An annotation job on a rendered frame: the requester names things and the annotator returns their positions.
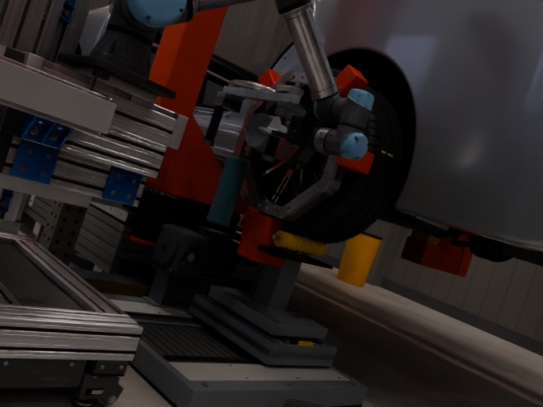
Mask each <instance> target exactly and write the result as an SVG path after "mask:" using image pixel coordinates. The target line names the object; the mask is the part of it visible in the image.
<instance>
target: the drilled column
mask: <svg viewBox="0 0 543 407"><path fill-rule="evenodd" d="M86 210H87V208H84V207H81V206H78V205H73V204H70V203H63V202H60V201H56V200H54V201H53V203H52V206H51V208H50V211H49V214H48V218H47V220H46V223H45V226H44V230H43V232H42V235H41V238H40V242H39V243H40V244H41V245H42V246H43V247H44V248H45V249H47V250H48V251H49V252H50V253H52V254H53V255H54V256H56V257H57V258H58V259H60V260H61V261H62V262H63V263H64V264H65V265H66V266H69V262H70V259H71V257H72V254H73V252H74V247H75V245H76V242H77V239H78V235H79V233H80V230H81V227H82V222H83V220H84V217H85V215H86Z"/></svg>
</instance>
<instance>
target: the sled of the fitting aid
mask: <svg viewBox="0 0 543 407"><path fill-rule="evenodd" d="M188 311H189V312H190V313H192V314H193V315H195V316H196V317H198V318H199V319H201V320H202V321H203V322H205V323H206V324H208V325H210V326H211V327H213V328H214V329H215V330H216V331H218V332H219V333H221V334H223V335H224V336H226V337H227V338H228V339H229V340H231V341H232V342H234V343H236V344H237V345H239V346H240V347H241V348H242V349H244V350H246V351H247V352H249V353H250V354H252V355H253V356H254V357H256V358H257V359H259V360H260V361H262V362H263V363H265V364H267V365H291V366H324V367H331V365H332V363H333V360H334V357H335V353H336V351H337V347H335V346H332V345H331V344H330V343H328V342H325V341H324V340H322V339H316V338H297V337H286V336H275V335H270V334H269V333H268V332H266V331H264V330H263V329H260V328H259V327H258V326H257V325H254V324H253V323H251V322H250V321H248V320H247V319H245V318H244V317H241V316H240V315H238V314H237V313H235V312H234V311H232V310H230V309H229V308H227V307H225V306H224V305H223V304H221V303H219V302H217V301H216V300H214V299H213V298H211V297H210V296H208V295H201V294H195V293H194V294H193V297H192V301H191V303H190V306H189V309H188Z"/></svg>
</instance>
